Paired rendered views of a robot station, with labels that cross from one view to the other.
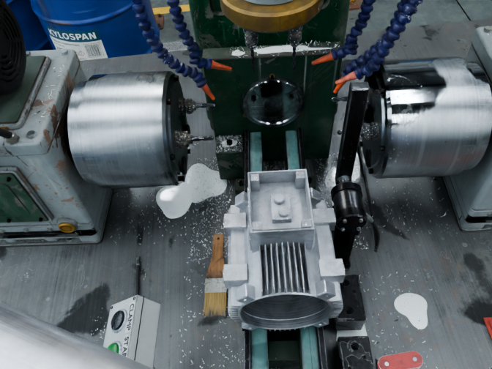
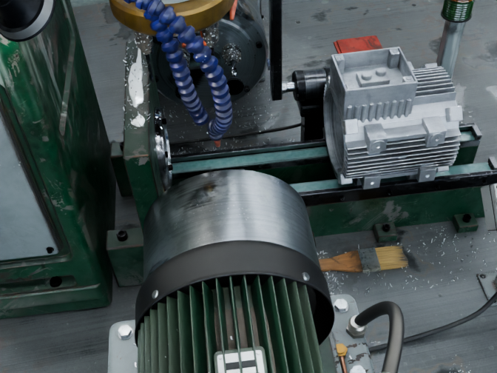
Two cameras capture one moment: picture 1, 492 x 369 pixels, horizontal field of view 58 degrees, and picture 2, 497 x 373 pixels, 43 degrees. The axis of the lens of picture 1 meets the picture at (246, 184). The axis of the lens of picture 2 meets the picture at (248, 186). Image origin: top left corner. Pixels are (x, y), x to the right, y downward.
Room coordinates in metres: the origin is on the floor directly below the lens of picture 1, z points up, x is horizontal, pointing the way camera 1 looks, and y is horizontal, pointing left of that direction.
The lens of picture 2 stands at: (0.75, 0.75, 1.79)
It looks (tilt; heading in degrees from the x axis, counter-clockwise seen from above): 47 degrees down; 261
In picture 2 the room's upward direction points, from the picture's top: 3 degrees counter-clockwise
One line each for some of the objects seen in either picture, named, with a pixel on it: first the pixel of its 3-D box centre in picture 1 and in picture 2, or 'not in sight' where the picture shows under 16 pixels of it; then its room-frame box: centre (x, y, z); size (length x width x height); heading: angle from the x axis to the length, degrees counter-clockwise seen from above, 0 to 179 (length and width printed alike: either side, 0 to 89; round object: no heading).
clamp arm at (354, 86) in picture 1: (350, 140); (276, 41); (0.54, -0.20, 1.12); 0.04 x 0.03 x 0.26; 175
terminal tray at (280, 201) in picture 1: (279, 211); (370, 85); (0.41, -0.05, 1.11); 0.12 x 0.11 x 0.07; 177
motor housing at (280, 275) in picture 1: (281, 259); (387, 123); (0.37, -0.05, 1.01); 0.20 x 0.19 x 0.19; 177
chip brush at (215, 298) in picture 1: (217, 273); (353, 261); (0.46, 0.09, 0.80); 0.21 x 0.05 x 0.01; 175
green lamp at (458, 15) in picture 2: not in sight; (458, 4); (0.12, -0.33, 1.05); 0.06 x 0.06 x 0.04
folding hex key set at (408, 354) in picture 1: (400, 362); not in sight; (0.23, -0.27, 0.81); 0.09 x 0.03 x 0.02; 93
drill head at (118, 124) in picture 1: (113, 132); (235, 304); (0.71, 0.28, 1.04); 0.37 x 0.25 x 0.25; 85
